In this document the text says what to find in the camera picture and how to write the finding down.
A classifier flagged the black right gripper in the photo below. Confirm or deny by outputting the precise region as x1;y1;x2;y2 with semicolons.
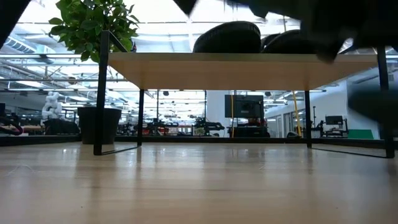
300;18;398;64

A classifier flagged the wooden shelf with black legs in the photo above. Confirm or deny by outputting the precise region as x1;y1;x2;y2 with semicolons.
93;30;396;159

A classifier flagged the workstation with black monitor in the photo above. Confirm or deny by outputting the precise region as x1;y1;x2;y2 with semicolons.
323;114;349;138

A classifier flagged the green board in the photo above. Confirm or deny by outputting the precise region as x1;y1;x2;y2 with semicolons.
347;129;374;140

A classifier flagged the black screen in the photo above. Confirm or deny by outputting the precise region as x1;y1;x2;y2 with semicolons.
224;94;264;118

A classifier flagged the green plant in black pot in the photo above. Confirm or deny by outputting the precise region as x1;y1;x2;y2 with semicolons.
48;0;140;146

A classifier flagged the black bag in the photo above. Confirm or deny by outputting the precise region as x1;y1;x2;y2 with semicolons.
43;118;81;136

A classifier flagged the black metal rig frame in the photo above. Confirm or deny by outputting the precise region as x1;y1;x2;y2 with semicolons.
0;134;398;150

